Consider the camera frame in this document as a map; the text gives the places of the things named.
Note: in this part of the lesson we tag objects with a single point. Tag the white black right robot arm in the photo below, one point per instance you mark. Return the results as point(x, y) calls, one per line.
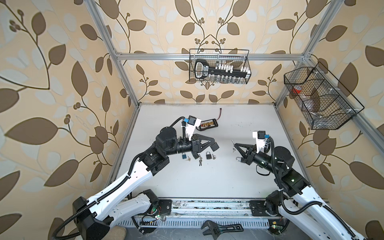
point(295, 199)

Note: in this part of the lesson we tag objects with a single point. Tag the black charging board yellow connectors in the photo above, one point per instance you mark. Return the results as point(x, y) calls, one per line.
point(207, 124)

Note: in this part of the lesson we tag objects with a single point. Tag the black wire basket back wall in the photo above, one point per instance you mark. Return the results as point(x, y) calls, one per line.
point(235, 57)

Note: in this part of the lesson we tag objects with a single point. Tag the black socket tool set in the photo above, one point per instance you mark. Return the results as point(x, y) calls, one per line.
point(202, 70)

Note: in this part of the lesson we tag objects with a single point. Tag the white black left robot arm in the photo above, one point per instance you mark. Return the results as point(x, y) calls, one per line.
point(93, 218)

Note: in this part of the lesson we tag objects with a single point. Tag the black wire basket wall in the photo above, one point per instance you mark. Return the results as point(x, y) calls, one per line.
point(235, 57)
point(325, 102)

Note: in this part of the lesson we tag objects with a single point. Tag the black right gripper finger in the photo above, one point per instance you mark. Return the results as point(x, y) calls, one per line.
point(244, 148)
point(245, 160)

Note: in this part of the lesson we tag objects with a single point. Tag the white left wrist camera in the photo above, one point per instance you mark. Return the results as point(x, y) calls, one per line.
point(189, 125)

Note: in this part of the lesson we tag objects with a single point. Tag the black adjustable wrench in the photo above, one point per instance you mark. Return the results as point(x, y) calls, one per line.
point(215, 230)

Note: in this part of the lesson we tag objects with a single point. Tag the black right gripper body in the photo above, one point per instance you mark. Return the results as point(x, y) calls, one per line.
point(253, 155)

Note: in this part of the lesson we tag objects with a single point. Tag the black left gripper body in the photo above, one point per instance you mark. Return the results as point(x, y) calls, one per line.
point(193, 146)

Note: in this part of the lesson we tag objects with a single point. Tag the black wire basket right wall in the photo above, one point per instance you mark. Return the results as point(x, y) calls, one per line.
point(325, 102)

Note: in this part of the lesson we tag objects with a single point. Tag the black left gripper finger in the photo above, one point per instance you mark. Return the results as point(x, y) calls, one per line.
point(204, 139)
point(213, 145)

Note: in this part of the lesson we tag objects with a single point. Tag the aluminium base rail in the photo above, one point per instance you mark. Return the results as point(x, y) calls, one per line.
point(191, 213)

